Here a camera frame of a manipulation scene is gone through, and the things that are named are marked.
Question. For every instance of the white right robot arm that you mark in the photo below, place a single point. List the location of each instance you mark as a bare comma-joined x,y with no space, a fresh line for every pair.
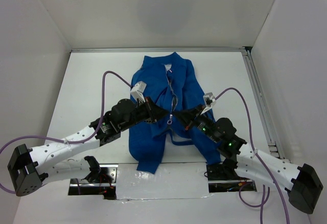
301,183

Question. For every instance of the aluminium frame rail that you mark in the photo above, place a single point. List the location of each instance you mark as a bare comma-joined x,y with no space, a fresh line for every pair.
272,138

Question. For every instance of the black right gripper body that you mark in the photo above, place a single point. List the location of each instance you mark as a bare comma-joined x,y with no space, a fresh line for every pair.
205,124

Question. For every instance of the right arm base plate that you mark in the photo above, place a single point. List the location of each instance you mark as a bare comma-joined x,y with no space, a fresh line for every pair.
222,179

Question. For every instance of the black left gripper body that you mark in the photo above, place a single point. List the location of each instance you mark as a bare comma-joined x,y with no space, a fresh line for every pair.
140,114

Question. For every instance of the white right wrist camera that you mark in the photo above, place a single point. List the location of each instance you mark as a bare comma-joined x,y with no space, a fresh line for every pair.
209,101

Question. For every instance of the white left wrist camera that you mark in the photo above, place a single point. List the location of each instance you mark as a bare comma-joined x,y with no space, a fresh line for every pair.
137,91

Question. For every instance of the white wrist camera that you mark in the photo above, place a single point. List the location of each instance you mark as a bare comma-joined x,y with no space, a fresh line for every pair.
137,91
209,101

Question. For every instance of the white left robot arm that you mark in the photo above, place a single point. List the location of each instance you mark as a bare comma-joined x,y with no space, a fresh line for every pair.
32,168

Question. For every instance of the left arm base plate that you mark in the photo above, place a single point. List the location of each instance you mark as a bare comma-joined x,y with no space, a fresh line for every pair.
101,180

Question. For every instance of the blue zip jacket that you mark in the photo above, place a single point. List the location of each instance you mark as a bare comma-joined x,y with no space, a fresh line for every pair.
172,85

